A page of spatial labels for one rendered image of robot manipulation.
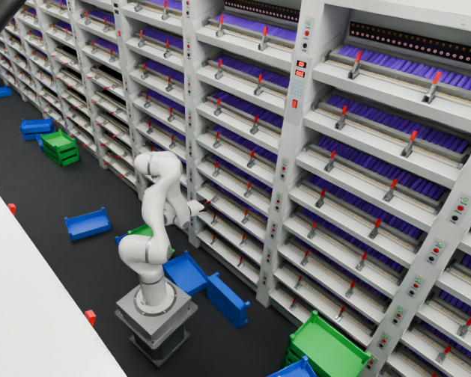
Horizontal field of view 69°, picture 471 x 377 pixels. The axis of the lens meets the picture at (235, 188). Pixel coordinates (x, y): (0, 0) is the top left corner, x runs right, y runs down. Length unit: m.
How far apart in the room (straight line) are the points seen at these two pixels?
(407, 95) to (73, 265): 2.28
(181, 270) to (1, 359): 2.30
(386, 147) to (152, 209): 0.99
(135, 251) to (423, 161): 1.18
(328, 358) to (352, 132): 1.01
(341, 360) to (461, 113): 1.14
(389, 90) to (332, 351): 1.16
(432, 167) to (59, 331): 1.23
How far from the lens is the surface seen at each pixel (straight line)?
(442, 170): 1.33
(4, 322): 0.26
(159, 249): 1.56
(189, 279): 2.46
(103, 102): 3.13
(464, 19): 1.21
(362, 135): 1.40
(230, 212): 2.13
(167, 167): 1.59
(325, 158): 1.57
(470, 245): 1.41
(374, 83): 1.34
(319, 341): 1.82
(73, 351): 0.23
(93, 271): 2.62
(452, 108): 1.27
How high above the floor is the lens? 1.92
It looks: 36 degrees down
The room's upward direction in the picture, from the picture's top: 4 degrees clockwise
